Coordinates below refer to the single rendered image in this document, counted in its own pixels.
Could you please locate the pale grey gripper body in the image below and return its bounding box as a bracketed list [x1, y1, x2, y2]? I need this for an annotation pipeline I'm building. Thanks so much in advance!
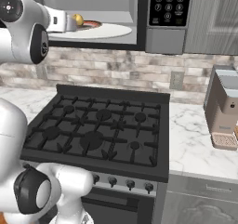
[64, 14, 79, 33]

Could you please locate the yellow potato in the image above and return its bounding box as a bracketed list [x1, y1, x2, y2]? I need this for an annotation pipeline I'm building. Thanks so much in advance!
[73, 13, 85, 27]

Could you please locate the white microwave turntable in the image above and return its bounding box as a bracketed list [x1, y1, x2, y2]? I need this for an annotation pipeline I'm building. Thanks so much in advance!
[47, 22, 133, 40]

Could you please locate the grey black microwave oven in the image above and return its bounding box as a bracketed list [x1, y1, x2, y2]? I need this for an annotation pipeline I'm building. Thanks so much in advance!
[0, 0, 193, 56]

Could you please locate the red brown plate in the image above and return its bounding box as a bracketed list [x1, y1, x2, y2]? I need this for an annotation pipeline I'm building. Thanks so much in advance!
[77, 20, 103, 30]

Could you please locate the black gas hob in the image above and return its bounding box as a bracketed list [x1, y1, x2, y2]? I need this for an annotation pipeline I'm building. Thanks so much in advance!
[20, 84, 171, 184]

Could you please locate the grey cupboard door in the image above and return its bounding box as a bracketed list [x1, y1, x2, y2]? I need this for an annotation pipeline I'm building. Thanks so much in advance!
[161, 191, 238, 224]
[183, 0, 238, 56]

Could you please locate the beige grey coffee machine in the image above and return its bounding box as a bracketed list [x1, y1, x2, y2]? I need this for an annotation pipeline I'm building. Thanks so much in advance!
[203, 64, 238, 152]

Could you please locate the black oven door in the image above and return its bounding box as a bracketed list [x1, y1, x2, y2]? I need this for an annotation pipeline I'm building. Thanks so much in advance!
[79, 186, 156, 224]

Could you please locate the grey drawer front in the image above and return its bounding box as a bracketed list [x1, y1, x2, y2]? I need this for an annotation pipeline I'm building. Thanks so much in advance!
[167, 173, 238, 204]

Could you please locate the grey lower cupboard door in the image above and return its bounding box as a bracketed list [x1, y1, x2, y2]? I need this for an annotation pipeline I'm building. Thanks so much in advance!
[161, 191, 238, 224]

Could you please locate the grey wall socket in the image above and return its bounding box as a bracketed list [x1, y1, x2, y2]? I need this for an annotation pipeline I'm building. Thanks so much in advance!
[169, 71, 185, 91]

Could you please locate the black oven door handle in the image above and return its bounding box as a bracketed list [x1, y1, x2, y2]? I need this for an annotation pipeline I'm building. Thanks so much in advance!
[87, 195, 139, 213]

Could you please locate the grey drawer handle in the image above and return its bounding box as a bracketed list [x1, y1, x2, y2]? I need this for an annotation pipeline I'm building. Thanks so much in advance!
[205, 186, 232, 193]

